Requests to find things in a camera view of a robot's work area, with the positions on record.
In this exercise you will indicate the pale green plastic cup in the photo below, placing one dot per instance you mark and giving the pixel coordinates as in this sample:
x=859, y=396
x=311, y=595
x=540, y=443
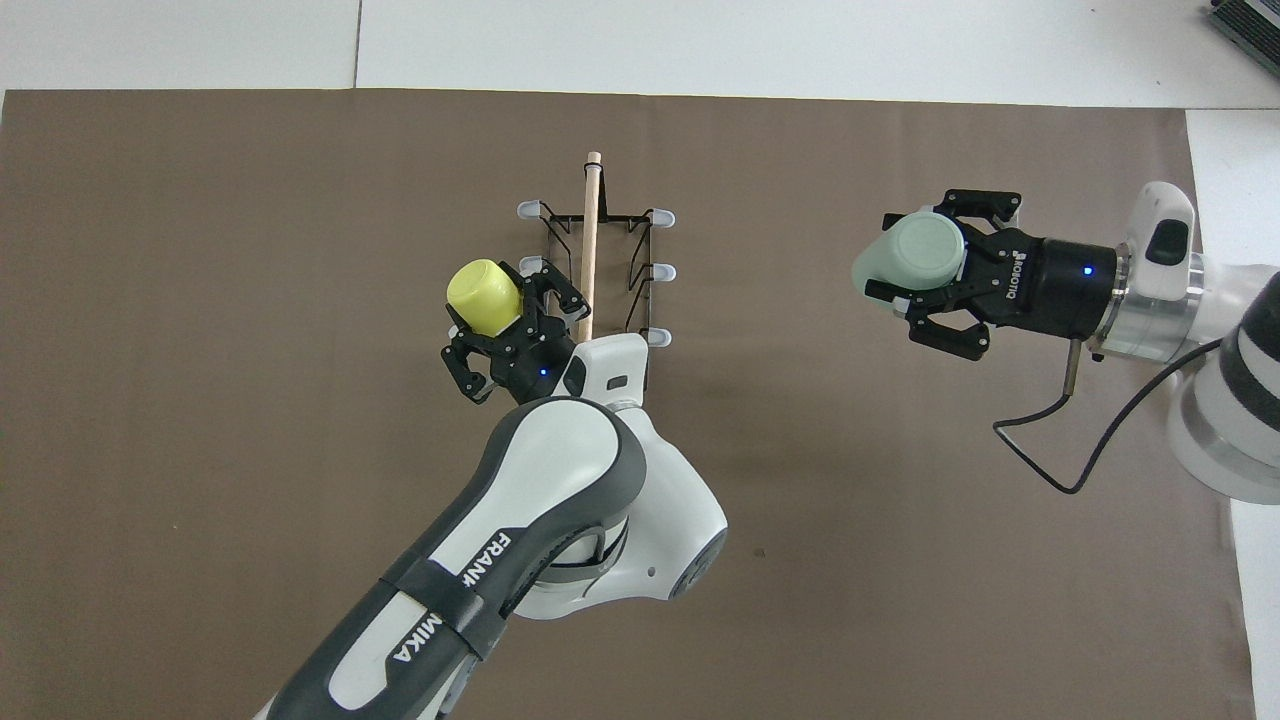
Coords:
x=915, y=260

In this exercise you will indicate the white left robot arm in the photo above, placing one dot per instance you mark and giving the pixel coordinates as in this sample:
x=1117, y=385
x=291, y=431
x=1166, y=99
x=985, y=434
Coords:
x=560, y=500

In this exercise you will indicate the brown paper table mat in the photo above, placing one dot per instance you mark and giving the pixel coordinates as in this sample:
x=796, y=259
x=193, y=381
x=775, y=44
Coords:
x=200, y=400

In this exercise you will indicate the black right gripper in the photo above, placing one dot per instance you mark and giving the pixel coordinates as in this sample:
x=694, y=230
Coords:
x=1050, y=285

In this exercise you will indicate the yellow plastic cup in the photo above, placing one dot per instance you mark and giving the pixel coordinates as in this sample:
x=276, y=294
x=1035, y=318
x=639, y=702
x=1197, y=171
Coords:
x=482, y=298

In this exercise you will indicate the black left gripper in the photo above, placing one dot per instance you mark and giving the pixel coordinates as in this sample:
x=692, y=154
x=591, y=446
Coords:
x=535, y=365

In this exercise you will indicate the grey ribbed device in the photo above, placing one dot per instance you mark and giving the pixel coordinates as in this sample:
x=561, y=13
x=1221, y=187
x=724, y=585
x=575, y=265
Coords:
x=1248, y=25

